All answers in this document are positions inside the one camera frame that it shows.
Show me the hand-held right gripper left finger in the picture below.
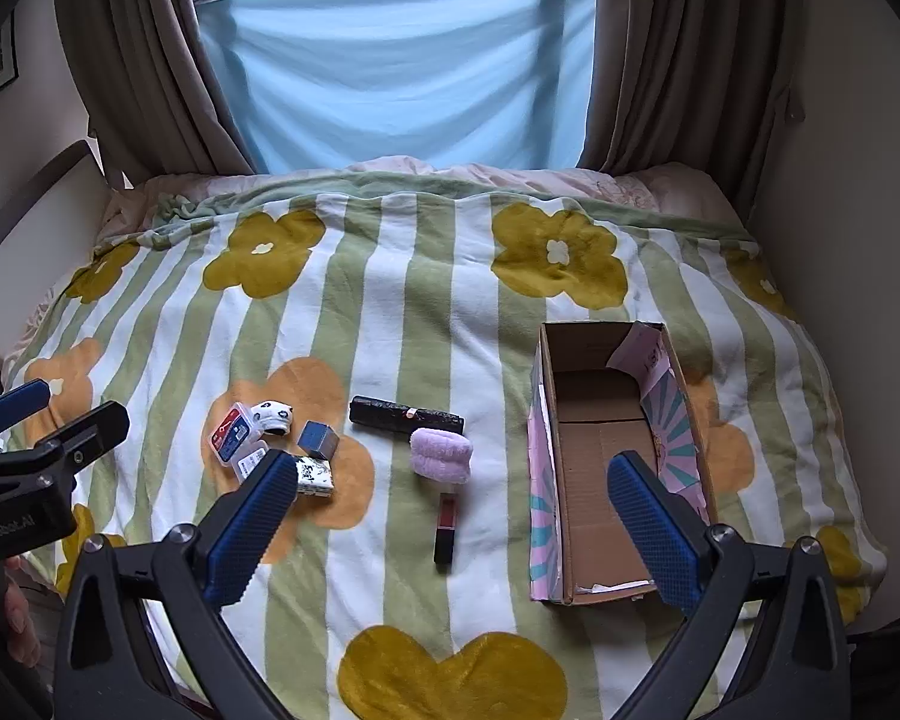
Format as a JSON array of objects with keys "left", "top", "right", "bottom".
[{"left": 52, "top": 450, "right": 301, "bottom": 720}]

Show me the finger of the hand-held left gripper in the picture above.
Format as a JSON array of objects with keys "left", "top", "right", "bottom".
[
  {"left": 0, "top": 381, "right": 53, "bottom": 440},
  {"left": 22, "top": 400, "right": 131, "bottom": 482}
]

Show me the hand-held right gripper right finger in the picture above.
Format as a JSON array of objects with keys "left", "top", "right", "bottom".
[{"left": 606, "top": 450, "right": 852, "bottom": 720}]

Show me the patterned cardboard box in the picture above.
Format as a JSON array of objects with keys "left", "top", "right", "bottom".
[{"left": 526, "top": 321, "right": 721, "bottom": 607}]

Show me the white floral box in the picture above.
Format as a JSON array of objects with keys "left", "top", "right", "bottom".
[{"left": 289, "top": 452, "right": 335, "bottom": 500}]

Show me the clear plastic case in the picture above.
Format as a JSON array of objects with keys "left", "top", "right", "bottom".
[{"left": 208, "top": 403, "right": 272, "bottom": 481}]

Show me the small blue box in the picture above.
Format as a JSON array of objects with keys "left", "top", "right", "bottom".
[{"left": 297, "top": 421, "right": 344, "bottom": 460}]

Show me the long black box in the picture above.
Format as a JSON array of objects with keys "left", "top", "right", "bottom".
[{"left": 349, "top": 395, "right": 467, "bottom": 436}]

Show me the pink fluffy puff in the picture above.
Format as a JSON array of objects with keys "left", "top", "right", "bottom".
[{"left": 409, "top": 427, "right": 475, "bottom": 496}]

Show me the person's left hand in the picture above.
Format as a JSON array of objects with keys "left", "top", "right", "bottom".
[{"left": 1, "top": 553, "right": 44, "bottom": 665}]

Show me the white panda toy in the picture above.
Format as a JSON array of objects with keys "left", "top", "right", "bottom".
[{"left": 251, "top": 399, "right": 295, "bottom": 437}]

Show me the beige headboard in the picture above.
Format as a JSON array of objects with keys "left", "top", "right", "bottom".
[{"left": 0, "top": 139, "right": 117, "bottom": 391}]

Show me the red and black lipstick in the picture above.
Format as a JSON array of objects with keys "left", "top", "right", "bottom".
[{"left": 433, "top": 493, "right": 458, "bottom": 567}]

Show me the striped floral blanket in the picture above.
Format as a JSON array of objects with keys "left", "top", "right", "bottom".
[{"left": 0, "top": 171, "right": 890, "bottom": 720}]

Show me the beige curtain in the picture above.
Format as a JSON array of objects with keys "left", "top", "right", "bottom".
[
  {"left": 576, "top": 0, "right": 807, "bottom": 197},
  {"left": 52, "top": 0, "right": 260, "bottom": 190}
]

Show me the light blue cloth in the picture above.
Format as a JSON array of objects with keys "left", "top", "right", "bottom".
[{"left": 195, "top": 0, "right": 599, "bottom": 173}]

